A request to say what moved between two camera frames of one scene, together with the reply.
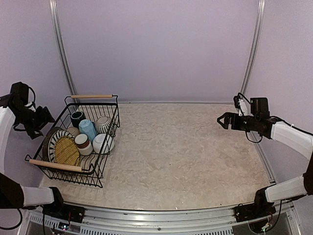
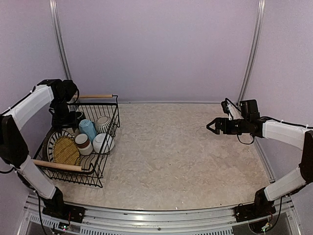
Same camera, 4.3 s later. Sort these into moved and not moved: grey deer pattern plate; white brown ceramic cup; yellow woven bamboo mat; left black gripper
Moved: left black gripper
Not moved: grey deer pattern plate; white brown ceramic cup; yellow woven bamboo mat
